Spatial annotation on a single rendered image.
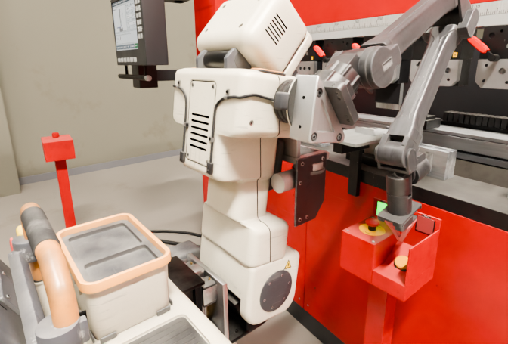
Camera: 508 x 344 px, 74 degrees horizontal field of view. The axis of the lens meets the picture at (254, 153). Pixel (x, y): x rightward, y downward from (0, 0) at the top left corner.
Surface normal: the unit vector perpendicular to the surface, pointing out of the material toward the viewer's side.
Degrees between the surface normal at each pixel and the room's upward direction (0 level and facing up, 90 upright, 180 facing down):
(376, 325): 90
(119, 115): 90
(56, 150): 90
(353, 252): 90
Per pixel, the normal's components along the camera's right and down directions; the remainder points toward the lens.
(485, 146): -0.83, 0.15
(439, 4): 0.58, 0.10
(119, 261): 0.00, -0.97
